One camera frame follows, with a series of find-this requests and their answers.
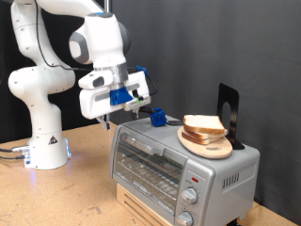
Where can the silver oven knob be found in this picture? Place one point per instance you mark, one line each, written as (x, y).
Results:
(185, 219)
(189, 195)

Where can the silver toaster oven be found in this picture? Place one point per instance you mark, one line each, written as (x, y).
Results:
(225, 201)

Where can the round wooden board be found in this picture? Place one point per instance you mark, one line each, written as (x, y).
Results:
(216, 150)

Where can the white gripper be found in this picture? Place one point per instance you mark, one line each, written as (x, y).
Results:
(94, 106)

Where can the black metal bookend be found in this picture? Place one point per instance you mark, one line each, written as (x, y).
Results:
(233, 100)

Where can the vertical metal pole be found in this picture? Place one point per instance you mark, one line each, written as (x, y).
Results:
(107, 4)

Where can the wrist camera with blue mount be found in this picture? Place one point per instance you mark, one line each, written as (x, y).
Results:
(120, 95)

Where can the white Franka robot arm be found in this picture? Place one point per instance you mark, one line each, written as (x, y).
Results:
(40, 125)

